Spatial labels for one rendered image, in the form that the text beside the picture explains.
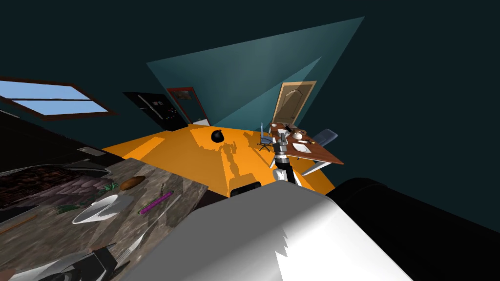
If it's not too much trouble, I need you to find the purple handled knife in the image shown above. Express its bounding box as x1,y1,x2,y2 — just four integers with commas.
138,191,175,215

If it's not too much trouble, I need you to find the blue office chair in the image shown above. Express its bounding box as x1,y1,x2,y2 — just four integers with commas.
256,122,274,153

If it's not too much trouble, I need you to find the brown wooden table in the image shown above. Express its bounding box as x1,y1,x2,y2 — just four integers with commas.
268,122,345,177

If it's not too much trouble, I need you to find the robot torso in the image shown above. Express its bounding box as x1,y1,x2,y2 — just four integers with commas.
120,180,415,281

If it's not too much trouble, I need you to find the silver fork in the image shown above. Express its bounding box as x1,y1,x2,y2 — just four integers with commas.
115,194,183,267

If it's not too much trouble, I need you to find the window with brown frame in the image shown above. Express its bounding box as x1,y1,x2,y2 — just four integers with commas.
0,76,119,122

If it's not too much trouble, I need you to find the grey blue chair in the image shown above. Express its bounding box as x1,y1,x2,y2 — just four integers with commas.
312,128,339,148

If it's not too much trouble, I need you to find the red framed door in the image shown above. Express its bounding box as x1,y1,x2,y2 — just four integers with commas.
167,86,211,126

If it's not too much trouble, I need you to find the light wooden door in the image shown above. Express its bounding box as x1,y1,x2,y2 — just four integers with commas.
271,80,318,126

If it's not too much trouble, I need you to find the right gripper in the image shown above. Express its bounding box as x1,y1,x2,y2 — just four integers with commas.
272,132,290,157

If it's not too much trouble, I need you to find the black refrigerator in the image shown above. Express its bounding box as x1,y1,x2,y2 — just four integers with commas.
123,91,189,132

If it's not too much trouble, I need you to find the white bowl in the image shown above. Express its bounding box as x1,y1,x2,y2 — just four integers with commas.
72,194,134,225

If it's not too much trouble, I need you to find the brown bread loaf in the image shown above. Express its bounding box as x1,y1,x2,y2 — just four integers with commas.
119,175,147,192

